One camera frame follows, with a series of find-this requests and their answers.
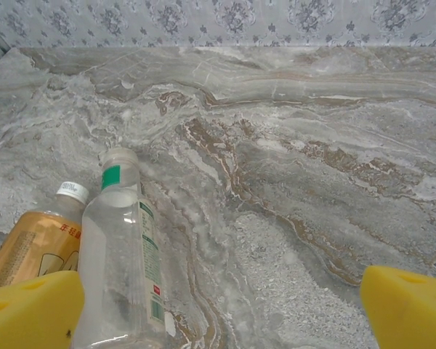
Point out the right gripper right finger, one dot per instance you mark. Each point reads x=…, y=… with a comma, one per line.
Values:
x=410, y=312

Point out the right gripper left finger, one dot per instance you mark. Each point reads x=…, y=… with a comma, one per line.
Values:
x=29, y=312

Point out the brown tea bottle red label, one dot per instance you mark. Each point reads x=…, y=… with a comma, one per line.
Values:
x=29, y=240

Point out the clear bottle green neck band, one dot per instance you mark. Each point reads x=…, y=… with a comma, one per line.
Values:
x=112, y=236

